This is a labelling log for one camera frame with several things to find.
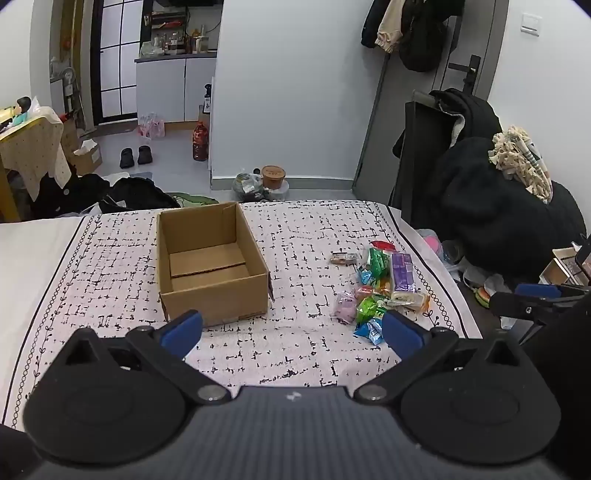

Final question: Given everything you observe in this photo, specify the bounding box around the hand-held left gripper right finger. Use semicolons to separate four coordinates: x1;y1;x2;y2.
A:
355;310;536;403

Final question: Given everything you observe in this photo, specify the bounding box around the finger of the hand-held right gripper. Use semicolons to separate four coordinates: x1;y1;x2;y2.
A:
488;292;562;345
514;282;566;299

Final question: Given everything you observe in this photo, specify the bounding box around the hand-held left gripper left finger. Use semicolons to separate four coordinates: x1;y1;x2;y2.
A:
59;310;232;407

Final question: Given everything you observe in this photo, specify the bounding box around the clear brown biscuit packet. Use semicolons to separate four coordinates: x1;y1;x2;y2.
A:
387;291;431;315

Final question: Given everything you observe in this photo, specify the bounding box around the lime green snack packet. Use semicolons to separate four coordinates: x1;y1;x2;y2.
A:
355;295;387;324

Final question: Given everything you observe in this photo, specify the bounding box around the purple snack packet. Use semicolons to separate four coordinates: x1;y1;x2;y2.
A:
390;251;416;296

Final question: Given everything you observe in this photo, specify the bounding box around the pink snack packet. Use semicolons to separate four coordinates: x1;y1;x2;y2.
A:
332;292;358;324

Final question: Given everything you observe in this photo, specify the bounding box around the large green snack packet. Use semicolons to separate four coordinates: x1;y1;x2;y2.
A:
365;248;392;278

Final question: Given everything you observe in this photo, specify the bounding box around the small cardboard box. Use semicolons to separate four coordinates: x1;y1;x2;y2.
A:
539;247;591;287

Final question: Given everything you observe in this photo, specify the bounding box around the clear plastic container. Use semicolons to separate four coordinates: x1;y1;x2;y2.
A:
441;239;466;271

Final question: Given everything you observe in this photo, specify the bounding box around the grey and pink plush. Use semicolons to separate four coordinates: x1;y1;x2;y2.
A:
416;228;445;264

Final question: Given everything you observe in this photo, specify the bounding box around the black fleece clothing heap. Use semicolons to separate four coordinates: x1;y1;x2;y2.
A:
392;89;587;287

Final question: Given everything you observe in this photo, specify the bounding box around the beige tasselled blanket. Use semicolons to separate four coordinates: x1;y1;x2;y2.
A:
488;126;554;204

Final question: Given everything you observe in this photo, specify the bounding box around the black clothes pile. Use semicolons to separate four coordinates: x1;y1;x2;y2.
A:
32;173;182;217

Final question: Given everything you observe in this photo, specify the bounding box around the grey plastic bag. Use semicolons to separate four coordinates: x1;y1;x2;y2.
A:
232;172;265;201

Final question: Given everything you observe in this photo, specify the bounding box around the white bed sheet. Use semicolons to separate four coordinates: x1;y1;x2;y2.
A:
0;216;86;393

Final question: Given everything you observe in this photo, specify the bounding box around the black upright board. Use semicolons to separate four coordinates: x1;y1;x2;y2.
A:
389;90;455;222

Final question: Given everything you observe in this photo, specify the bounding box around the dark bottle with red cap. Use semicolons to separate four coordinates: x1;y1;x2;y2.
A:
192;121;209;162

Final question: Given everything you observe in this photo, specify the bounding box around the cardboard box with tissues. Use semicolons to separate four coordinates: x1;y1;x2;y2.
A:
67;138;103;177

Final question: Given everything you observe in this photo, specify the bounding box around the pink plastic bag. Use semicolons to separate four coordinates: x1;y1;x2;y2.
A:
139;113;166;139

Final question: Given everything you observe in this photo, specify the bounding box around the grey door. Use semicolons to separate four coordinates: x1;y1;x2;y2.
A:
353;0;509;195

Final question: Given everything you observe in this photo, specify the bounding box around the table with dotted cloth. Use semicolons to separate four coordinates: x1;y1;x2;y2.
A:
0;105;72;222

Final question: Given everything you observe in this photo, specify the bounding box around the white kitchen cabinet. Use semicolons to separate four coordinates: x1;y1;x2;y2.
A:
135;53;218;124

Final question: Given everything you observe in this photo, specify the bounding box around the black framed glass door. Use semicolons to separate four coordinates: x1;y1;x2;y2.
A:
90;0;153;125

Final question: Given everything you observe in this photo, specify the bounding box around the hanging black jacket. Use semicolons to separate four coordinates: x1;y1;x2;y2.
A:
361;0;465;73

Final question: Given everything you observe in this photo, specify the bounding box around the hanging beige garment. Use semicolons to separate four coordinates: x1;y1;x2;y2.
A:
376;0;419;54

